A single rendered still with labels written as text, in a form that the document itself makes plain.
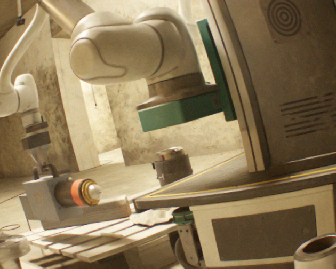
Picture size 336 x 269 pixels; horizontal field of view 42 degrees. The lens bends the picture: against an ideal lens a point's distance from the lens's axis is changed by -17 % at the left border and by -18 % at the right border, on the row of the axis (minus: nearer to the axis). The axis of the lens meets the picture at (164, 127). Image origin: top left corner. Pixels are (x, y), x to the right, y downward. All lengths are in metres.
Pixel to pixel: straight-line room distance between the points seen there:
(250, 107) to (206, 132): 3.82
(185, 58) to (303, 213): 0.55
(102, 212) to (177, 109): 0.98
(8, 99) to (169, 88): 0.71
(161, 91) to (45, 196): 0.72
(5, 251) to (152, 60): 0.76
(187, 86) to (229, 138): 3.64
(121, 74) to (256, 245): 0.54
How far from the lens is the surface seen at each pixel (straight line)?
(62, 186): 1.79
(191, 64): 1.35
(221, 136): 5.02
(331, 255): 0.78
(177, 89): 1.32
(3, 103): 1.79
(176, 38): 1.33
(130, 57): 1.19
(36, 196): 1.91
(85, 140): 7.44
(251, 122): 1.35
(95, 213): 2.18
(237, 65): 1.35
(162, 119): 1.33
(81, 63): 1.19
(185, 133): 5.37
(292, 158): 1.18
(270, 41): 1.16
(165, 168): 1.98
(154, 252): 1.73
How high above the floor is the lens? 0.55
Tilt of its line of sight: 2 degrees down
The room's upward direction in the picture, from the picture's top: 15 degrees counter-clockwise
